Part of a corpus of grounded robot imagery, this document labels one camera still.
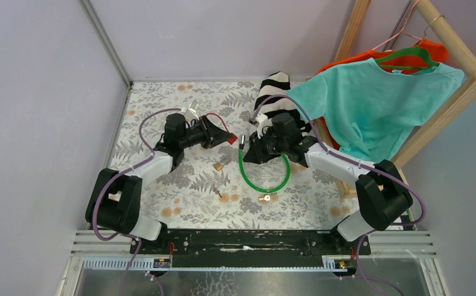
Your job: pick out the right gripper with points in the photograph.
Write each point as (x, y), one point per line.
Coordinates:
(256, 153)

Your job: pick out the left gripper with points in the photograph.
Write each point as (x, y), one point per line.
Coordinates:
(213, 134)

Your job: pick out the red cable lock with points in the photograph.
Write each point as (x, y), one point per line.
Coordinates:
(233, 137)

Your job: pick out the green cable lock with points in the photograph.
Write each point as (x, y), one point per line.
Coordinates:
(249, 182)

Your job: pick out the brass padlock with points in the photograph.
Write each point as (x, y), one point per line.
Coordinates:
(218, 166)

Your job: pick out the cable lock keys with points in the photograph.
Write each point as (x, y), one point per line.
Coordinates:
(265, 198)

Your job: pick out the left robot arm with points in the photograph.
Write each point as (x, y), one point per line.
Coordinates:
(116, 198)

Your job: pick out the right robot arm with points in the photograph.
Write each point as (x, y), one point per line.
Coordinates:
(382, 196)

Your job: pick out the black white striped cloth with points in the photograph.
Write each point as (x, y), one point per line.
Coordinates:
(272, 94)

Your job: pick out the teal t-shirt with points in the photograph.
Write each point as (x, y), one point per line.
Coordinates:
(369, 112)

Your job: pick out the pink hanger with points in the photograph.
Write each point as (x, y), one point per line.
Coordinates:
(400, 28)

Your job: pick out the wooden clothes rack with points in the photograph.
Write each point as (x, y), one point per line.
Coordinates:
(418, 57)

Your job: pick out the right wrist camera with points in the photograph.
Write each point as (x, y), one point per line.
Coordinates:
(260, 120)

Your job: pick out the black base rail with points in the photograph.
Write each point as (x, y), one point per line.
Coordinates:
(238, 248)

